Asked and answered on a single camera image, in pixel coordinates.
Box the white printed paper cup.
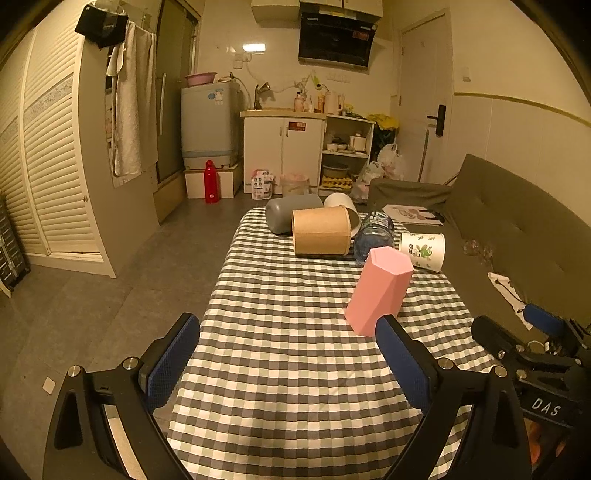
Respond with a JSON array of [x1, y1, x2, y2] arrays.
[[398, 232, 447, 273]]

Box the olive green sofa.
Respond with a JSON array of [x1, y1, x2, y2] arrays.
[[368, 153, 591, 342]]

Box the plain white cup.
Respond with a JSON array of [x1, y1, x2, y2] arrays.
[[323, 192, 362, 237]]

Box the grey white checkered tablecloth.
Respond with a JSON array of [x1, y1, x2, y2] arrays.
[[165, 205, 502, 480]]

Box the black door lock handle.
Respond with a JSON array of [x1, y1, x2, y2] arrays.
[[427, 104, 447, 137]]

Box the black range hood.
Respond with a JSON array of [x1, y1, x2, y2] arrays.
[[298, 1, 377, 69]]

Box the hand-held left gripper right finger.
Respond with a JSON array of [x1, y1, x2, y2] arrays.
[[375, 316, 533, 480]]

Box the white plastic bag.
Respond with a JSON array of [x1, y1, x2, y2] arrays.
[[352, 143, 405, 200]]

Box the clear plastic water bottle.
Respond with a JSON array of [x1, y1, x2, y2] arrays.
[[353, 210, 396, 265]]

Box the white printed refill pouch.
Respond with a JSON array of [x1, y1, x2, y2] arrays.
[[250, 169, 276, 201]]

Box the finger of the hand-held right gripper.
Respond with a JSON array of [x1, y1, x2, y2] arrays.
[[523, 303, 567, 339], [471, 316, 550, 370]]

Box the white louvered wardrobe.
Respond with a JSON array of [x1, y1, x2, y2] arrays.
[[0, 28, 118, 278]]

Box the red metal bottle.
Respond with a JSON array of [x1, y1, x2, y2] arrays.
[[204, 160, 218, 205]]

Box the white hanging towel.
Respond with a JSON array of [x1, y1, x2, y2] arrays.
[[106, 21, 158, 177]]

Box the grey plastic cup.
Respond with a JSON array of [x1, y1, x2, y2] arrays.
[[265, 193, 325, 236]]

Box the white sink cabinet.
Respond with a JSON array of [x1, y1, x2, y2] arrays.
[[239, 108, 327, 188]]

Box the blue grey washing machine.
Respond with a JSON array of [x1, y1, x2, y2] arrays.
[[180, 80, 241, 166]]

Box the pink faceted cup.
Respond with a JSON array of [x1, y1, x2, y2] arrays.
[[344, 247, 414, 336]]

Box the brown cardboard cup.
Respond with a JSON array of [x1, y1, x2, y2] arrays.
[[291, 206, 352, 257]]

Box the black storage crates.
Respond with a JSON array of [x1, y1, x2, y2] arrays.
[[0, 194, 32, 291]]

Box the illustrated booklet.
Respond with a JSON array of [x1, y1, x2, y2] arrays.
[[381, 203, 447, 227]]

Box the white platform box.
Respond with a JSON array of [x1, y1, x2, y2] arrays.
[[184, 163, 243, 200]]

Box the pink lined trash bin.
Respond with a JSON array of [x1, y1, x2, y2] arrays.
[[278, 172, 310, 198]]

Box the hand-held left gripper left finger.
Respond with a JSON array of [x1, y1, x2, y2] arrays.
[[42, 313, 201, 480]]

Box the yellow bag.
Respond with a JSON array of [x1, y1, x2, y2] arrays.
[[368, 112, 400, 131]]

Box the white door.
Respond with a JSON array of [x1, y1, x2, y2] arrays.
[[398, 13, 451, 183]]

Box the wooden broom handle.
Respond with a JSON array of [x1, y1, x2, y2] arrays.
[[418, 129, 430, 182]]

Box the metal faucet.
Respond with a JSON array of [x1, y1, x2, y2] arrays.
[[253, 82, 273, 112]]

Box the white cloth with cord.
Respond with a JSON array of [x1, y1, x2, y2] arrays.
[[488, 271, 527, 306]]

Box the clear glass pieces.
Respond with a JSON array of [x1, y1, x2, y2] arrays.
[[462, 239, 494, 263]]

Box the white open shelf unit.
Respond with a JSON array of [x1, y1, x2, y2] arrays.
[[320, 114, 376, 189]]

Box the black hanging cloth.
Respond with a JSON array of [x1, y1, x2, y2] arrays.
[[74, 4, 128, 49]]

